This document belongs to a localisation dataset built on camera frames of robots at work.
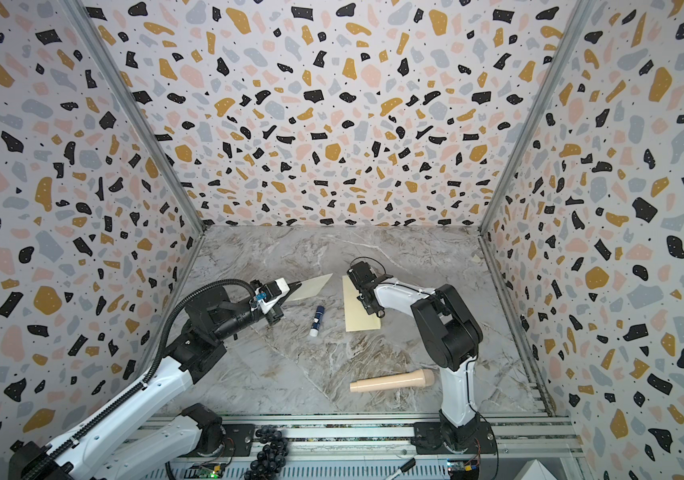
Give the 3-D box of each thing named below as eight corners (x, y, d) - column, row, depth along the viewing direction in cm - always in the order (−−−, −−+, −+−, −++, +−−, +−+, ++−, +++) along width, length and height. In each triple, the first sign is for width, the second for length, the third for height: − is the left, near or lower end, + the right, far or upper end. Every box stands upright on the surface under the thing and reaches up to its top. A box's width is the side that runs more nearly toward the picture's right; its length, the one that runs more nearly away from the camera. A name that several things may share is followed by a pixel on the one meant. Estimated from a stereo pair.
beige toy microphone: (349, 395, 83) (349, 390, 80) (349, 381, 86) (348, 376, 82) (432, 387, 85) (435, 382, 81) (429, 374, 87) (432, 369, 84)
